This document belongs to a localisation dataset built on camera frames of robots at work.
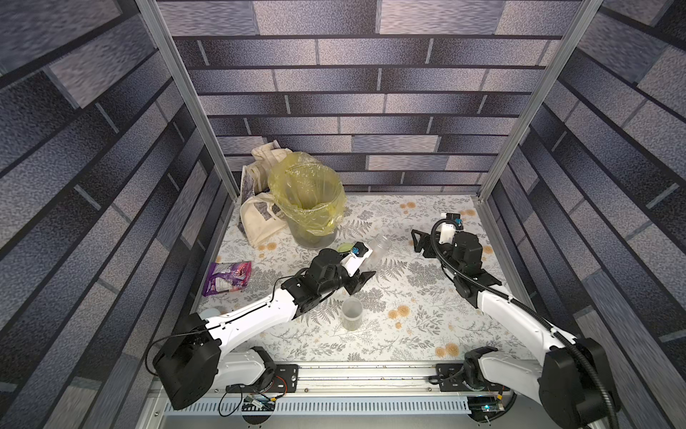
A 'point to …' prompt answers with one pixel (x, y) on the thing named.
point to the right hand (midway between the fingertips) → (422, 230)
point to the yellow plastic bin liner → (309, 190)
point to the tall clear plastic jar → (381, 247)
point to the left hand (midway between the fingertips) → (369, 264)
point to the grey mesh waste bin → (307, 239)
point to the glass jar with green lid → (346, 247)
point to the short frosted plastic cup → (352, 309)
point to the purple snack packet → (227, 276)
